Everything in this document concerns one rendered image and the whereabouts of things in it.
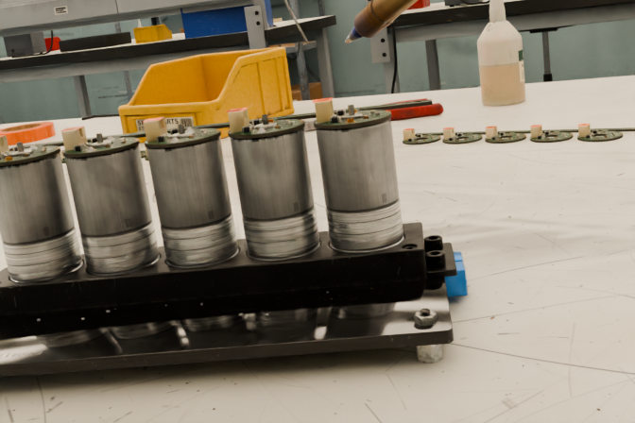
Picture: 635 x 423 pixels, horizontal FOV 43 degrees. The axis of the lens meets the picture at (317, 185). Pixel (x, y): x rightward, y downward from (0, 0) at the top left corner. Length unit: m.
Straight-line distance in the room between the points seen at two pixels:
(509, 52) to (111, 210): 0.42
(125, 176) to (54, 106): 5.86
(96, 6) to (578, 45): 2.68
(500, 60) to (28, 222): 0.43
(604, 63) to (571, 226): 4.38
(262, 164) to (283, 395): 0.07
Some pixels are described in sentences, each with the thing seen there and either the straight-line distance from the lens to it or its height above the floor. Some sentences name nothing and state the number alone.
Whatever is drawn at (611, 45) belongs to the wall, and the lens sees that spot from 4.70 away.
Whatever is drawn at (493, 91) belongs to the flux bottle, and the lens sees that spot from 0.63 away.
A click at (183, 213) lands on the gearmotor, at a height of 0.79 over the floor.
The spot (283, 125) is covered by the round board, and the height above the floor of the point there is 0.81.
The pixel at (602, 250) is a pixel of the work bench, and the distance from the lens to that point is 0.31.
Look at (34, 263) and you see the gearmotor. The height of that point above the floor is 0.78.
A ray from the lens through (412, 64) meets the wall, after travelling 4.86.
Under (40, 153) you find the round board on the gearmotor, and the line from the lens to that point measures 0.28.
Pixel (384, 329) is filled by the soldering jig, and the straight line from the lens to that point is 0.22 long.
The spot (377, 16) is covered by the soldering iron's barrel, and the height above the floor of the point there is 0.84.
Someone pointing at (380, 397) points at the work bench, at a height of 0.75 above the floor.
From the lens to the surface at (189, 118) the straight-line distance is 0.64.
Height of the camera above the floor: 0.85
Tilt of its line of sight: 13 degrees down
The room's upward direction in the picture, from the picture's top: 8 degrees counter-clockwise
